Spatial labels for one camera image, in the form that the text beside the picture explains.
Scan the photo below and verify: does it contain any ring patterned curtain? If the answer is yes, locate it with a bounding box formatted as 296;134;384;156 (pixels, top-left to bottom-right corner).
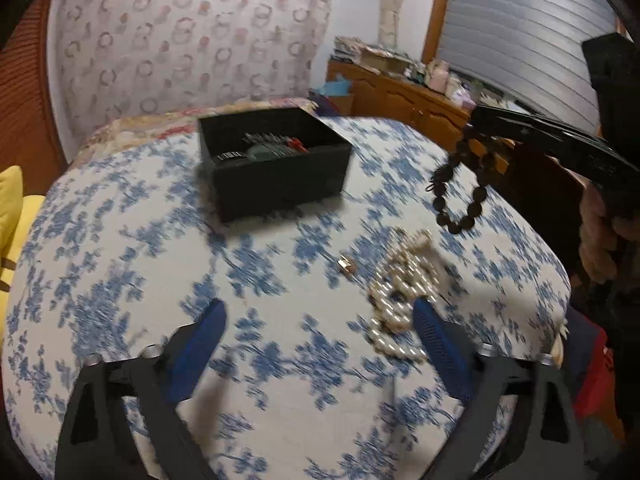
47;0;333;146

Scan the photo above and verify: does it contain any wooden louvered wardrobe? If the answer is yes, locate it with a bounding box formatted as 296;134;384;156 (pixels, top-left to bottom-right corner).
0;5;68;181

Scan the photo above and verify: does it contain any dark wooden bead bracelet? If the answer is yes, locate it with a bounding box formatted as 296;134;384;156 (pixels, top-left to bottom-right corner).
425;122;503;235

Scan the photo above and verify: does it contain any white pearl necklace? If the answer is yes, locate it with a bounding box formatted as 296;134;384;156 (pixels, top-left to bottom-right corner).
367;227;446;361

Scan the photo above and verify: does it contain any black box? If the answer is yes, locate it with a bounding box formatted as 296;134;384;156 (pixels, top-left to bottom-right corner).
197;107;353;223

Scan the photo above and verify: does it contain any grey window blind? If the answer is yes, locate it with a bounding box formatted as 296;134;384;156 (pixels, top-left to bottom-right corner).
437;0;621;133

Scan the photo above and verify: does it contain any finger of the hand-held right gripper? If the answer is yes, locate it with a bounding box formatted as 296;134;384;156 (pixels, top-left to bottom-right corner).
470;105;609;149
471;120;640;189

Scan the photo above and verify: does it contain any blue floral tablecloth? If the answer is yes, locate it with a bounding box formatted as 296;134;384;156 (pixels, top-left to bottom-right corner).
0;116;572;480

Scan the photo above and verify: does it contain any teal tissue box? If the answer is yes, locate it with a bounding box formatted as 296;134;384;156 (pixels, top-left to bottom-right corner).
320;77;352;98

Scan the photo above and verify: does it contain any pink tissue pack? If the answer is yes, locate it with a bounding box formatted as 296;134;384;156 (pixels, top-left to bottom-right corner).
450;87;477;112

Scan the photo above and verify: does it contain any white window curtain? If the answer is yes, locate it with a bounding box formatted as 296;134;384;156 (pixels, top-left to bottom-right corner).
377;0;406;53

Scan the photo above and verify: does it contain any beige storage box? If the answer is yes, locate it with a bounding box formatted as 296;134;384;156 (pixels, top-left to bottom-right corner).
360;47;417;77

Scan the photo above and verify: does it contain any wooden window frame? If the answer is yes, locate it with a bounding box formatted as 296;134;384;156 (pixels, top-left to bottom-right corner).
422;0;454;67

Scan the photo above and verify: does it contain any red and dark clothing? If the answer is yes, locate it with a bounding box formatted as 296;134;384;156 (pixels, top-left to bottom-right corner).
565;310;627;428

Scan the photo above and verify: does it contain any stack of folded cloths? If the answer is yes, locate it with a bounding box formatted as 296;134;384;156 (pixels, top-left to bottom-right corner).
334;36;367;64

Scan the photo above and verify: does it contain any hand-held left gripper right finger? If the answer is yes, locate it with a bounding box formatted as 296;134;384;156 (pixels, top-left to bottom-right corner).
412;296;588;480

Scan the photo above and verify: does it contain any silver hair comb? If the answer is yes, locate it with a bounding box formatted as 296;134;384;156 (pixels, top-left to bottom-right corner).
242;132;293;153

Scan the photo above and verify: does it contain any yellow plush toy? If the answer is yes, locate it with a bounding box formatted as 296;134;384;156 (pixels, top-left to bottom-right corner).
0;166;46;341

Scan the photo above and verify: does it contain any wooden side cabinet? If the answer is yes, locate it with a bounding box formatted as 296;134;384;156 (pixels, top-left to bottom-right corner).
327;60;506;158

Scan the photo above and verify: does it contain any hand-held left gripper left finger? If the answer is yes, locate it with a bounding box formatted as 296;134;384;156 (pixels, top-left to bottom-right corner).
54;299;227;480

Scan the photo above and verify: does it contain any floral bed blanket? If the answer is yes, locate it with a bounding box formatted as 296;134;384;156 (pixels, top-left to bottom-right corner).
70;99;321;161

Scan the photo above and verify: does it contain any person's right forearm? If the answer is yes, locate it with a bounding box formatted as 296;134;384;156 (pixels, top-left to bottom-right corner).
577;185;640;291

